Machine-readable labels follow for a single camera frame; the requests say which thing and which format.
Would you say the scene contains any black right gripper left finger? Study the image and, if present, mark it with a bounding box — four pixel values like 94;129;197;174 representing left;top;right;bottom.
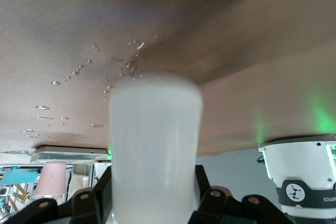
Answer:
0;165;113;224

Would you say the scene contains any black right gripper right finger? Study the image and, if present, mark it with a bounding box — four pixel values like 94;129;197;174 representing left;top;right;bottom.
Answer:
187;165;292;224

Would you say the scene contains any brown table cover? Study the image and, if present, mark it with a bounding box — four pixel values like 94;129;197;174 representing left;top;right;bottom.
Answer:
0;0;336;158

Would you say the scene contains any pink paper cup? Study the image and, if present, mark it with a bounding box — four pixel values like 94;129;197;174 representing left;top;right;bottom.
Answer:
34;161;67;200

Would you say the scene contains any silver digital kitchen scale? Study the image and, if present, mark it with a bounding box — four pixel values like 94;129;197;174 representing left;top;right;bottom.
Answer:
30;144;112;163

